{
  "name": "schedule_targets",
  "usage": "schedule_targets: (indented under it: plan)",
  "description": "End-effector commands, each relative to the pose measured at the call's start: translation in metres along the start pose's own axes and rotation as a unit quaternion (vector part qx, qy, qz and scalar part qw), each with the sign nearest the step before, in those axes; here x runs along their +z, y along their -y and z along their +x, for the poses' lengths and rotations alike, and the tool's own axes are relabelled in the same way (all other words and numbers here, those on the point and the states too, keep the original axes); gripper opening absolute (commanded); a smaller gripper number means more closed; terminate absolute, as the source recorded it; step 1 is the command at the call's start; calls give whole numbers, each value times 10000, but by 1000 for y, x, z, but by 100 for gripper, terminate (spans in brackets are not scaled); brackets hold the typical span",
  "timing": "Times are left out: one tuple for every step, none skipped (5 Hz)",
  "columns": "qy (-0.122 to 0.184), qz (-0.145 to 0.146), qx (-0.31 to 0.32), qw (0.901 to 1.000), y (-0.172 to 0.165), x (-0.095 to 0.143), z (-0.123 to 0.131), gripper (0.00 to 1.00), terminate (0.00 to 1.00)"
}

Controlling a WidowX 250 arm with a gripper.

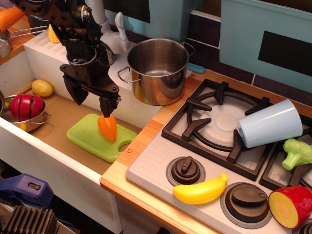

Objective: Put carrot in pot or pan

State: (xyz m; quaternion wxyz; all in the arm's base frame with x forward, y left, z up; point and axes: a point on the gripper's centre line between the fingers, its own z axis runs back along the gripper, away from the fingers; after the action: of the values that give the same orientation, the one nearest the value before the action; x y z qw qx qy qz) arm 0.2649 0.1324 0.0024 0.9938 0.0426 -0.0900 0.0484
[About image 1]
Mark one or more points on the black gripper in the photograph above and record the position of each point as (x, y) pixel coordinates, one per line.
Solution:
(87, 72)

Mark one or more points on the orange toy carrot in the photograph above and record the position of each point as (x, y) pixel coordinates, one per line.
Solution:
(108, 127)

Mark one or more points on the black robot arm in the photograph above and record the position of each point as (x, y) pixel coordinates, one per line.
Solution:
(70, 19)

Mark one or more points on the stainless steel pot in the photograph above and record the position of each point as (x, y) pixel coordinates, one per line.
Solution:
(156, 69)

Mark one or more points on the green plastic cutting board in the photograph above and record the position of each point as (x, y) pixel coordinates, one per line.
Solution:
(86, 134)

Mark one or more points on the yellow toy lemon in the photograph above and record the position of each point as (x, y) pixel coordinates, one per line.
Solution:
(42, 88)

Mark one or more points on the white toy sink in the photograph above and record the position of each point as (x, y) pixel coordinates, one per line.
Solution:
(72, 172)

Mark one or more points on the white toy faucet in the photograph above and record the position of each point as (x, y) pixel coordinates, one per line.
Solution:
(117, 41)

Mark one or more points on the small steel bowl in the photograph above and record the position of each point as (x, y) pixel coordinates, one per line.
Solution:
(27, 125)

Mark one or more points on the magenta sliced toy fruit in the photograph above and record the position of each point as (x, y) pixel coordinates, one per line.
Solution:
(26, 106)

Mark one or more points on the yellow toy corn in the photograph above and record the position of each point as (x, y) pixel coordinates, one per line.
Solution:
(51, 35)

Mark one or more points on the blue clamp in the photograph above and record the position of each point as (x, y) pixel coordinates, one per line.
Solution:
(26, 189)

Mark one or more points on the left black stove knob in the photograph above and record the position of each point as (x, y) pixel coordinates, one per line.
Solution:
(185, 171)

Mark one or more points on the black stove knob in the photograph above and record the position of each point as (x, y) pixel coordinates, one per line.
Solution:
(185, 171)
(246, 205)

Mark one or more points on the orange toy vegetable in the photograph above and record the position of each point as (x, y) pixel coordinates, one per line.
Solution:
(9, 17)

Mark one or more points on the grey toy stove top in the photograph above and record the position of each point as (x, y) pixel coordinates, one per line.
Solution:
(148, 171)

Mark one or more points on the yellow toy banana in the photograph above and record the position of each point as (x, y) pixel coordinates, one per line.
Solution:
(203, 192)

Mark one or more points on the right black stove knob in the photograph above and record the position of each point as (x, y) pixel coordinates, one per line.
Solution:
(246, 205)

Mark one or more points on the light blue plastic cup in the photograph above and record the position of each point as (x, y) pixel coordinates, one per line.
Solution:
(275, 123)

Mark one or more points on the green toy broccoli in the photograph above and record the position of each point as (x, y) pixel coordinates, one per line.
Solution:
(298, 153)

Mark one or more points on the red toy apple half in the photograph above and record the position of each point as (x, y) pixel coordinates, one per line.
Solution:
(291, 206)

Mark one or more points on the steel strainer with handle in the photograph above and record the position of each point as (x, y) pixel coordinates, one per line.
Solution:
(6, 36)

